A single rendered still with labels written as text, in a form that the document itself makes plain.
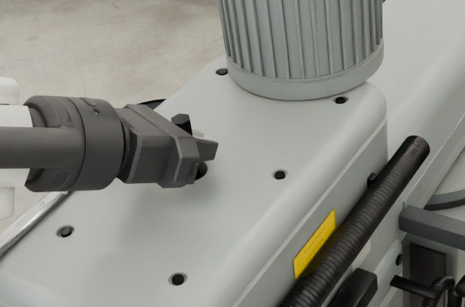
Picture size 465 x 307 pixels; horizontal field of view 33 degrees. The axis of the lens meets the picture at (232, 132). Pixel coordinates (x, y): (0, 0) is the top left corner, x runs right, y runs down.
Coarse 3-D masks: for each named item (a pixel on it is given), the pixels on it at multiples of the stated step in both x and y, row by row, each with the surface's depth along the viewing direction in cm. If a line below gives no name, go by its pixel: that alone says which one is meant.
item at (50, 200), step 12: (48, 192) 84; (60, 192) 83; (36, 204) 82; (48, 204) 82; (24, 216) 81; (36, 216) 81; (12, 228) 80; (24, 228) 79; (0, 240) 78; (12, 240) 78; (0, 252) 77
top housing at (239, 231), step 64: (192, 128) 91; (256, 128) 89; (320, 128) 88; (384, 128) 94; (128, 192) 83; (192, 192) 82; (256, 192) 80; (320, 192) 83; (64, 256) 76; (128, 256) 75; (192, 256) 74; (256, 256) 74
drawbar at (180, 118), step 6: (180, 114) 81; (186, 114) 81; (174, 120) 80; (180, 120) 80; (186, 120) 80; (180, 126) 80; (186, 126) 80; (198, 162) 84; (198, 168) 84; (198, 174) 84
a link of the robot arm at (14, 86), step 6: (0, 78) 65; (6, 78) 66; (12, 78) 67; (0, 84) 65; (6, 84) 65; (12, 84) 66; (18, 84) 67; (0, 90) 65; (6, 90) 65; (12, 90) 66; (18, 90) 67; (0, 96) 65; (6, 96) 65; (12, 96) 66; (18, 96) 67; (0, 102) 65; (6, 102) 65; (12, 102) 66; (18, 102) 67
